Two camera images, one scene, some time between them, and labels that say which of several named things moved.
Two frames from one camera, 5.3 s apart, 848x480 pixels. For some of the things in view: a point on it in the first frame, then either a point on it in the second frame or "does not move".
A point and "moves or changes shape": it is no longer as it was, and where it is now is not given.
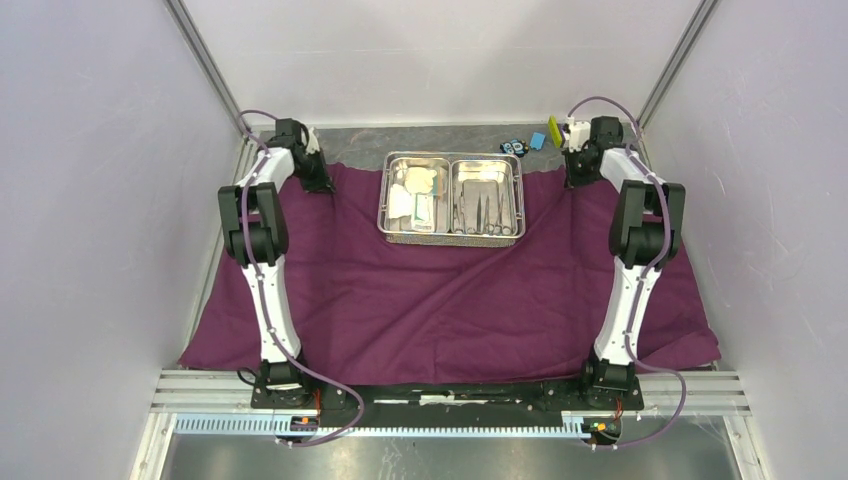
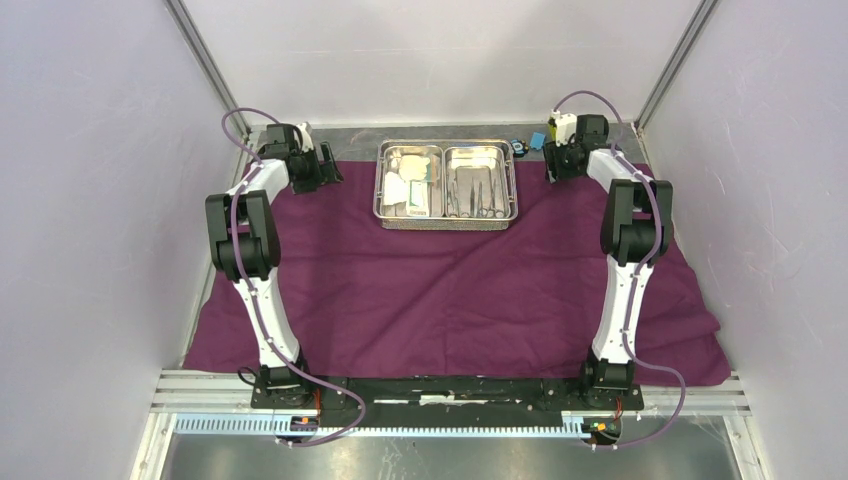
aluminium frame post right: (677, 63) does not move
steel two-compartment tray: (451, 199) moves or changes shape
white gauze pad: (419, 179) → (413, 167)
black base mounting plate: (449, 405) does not move
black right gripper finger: (572, 180) → (552, 169)
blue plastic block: (537, 141) does not move
